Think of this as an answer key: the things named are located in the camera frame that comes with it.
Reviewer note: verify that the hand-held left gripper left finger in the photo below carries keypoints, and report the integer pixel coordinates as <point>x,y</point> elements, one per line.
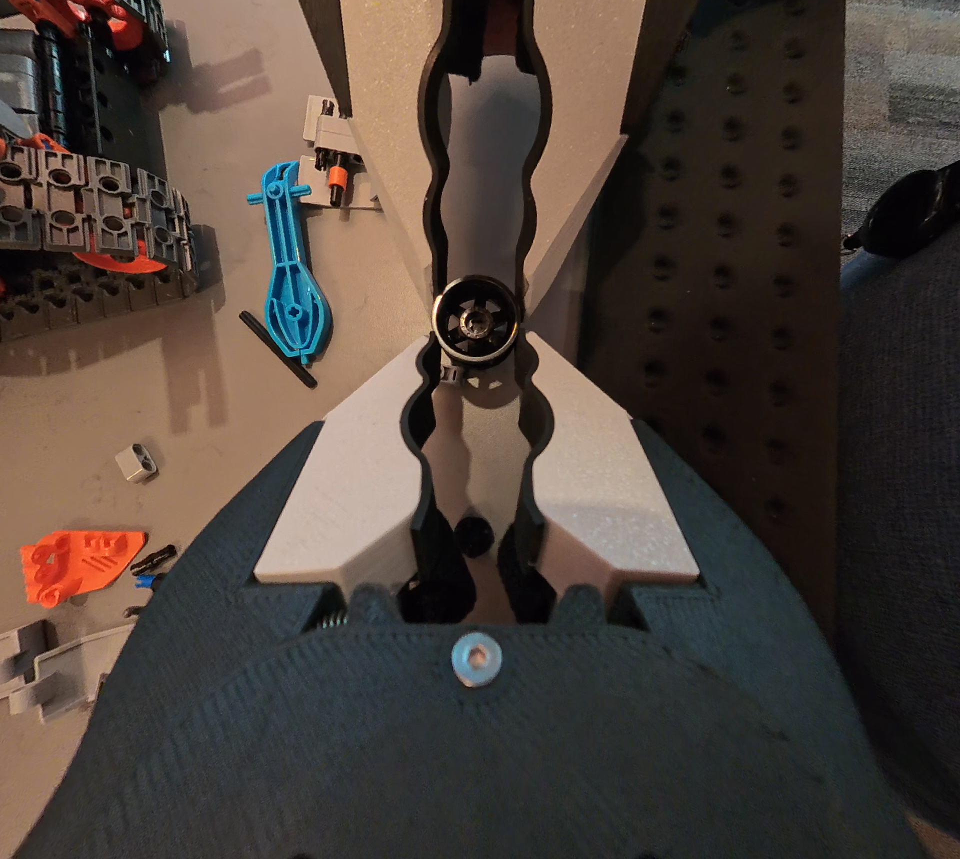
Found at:
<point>345,499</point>

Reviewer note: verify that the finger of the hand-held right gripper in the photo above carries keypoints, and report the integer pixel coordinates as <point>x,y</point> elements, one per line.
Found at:
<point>592,11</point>
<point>382,11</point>

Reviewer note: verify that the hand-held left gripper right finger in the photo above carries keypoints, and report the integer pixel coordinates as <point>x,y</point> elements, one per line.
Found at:
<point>615,499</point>

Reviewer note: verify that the silver cylinder connector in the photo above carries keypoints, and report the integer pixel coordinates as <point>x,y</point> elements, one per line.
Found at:
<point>454,375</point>

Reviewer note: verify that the black toy wheel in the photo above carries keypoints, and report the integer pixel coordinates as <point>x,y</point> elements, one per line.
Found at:
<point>476,326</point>

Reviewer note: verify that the black elbow connector blue pin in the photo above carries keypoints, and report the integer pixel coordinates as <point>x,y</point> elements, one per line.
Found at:
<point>150,580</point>

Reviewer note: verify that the white block with orange pins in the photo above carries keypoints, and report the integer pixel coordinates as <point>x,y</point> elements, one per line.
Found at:
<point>337,139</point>

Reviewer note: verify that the short black cross axle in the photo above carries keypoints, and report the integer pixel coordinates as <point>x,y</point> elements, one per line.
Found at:
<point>259,330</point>

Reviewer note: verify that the black friction pin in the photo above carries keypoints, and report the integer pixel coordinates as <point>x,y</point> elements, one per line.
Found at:
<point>154,559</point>

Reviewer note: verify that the grey two-hole beam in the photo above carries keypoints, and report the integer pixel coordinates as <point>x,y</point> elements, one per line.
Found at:
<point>137,461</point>

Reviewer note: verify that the blue plastic tool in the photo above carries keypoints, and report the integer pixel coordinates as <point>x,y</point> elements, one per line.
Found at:
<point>289,274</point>

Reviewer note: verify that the orange angled panel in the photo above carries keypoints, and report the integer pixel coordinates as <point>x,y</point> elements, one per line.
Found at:
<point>79,563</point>

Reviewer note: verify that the black perforated panel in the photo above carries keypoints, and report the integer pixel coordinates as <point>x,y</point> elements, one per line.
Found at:
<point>750,236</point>

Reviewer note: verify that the tracked toy robot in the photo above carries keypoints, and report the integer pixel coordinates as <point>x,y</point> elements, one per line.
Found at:
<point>75,161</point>

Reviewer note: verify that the large grey curved panel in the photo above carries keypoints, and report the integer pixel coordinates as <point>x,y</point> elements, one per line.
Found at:
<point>67,656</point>

